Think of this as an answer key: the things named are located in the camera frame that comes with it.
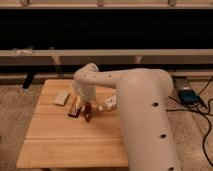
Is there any blue box on floor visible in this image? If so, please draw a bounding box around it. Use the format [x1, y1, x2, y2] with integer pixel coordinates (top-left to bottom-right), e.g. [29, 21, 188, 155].
[178, 89, 199, 105]

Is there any white window sill rail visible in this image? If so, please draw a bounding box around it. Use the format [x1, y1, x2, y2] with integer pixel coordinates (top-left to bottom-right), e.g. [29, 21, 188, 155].
[0, 49, 213, 66]

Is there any black cable on floor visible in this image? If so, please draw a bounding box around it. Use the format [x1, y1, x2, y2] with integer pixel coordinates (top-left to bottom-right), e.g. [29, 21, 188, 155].
[167, 76, 213, 168]

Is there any wooden table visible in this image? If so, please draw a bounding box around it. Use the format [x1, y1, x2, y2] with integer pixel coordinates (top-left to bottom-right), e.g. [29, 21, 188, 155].
[17, 79, 128, 169]

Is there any brown chocolate bar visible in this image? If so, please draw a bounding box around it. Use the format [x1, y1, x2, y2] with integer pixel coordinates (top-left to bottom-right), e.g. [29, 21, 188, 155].
[68, 97, 82, 118]

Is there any beige sponge block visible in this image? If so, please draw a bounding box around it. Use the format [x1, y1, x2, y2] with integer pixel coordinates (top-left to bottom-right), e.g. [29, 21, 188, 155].
[54, 92, 69, 106]

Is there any white plastic bottle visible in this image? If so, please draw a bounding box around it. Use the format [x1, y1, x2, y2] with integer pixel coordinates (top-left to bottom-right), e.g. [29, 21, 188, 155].
[98, 95, 117, 112]

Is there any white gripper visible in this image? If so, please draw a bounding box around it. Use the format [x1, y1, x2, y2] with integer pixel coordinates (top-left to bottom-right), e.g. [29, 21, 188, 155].
[76, 88, 96, 110]

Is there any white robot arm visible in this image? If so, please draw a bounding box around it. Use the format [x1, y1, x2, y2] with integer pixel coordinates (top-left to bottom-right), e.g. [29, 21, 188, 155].
[74, 63, 181, 171]

